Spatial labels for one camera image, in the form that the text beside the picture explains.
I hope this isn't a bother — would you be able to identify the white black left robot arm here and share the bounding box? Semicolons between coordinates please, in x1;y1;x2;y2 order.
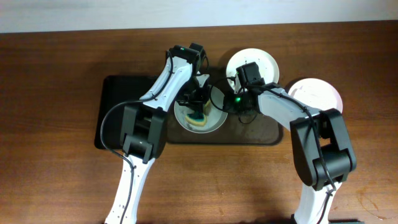
103;43;209;223

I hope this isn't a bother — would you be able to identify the pale green plate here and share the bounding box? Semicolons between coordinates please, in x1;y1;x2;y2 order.
174;87;228;134

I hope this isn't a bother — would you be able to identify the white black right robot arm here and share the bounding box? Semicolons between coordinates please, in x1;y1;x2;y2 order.
225;62;357;223

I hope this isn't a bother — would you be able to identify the pink plate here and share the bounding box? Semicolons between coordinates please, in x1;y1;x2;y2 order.
288;78;343;113

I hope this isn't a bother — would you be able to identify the dark brown serving tray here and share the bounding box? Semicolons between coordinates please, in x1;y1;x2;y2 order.
164;67;284;146

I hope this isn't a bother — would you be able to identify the cream white plate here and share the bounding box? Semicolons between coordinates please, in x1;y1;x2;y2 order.
226;48;279;93

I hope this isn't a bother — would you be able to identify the green and yellow sponge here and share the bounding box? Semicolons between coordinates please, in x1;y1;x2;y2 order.
185;100;211;127

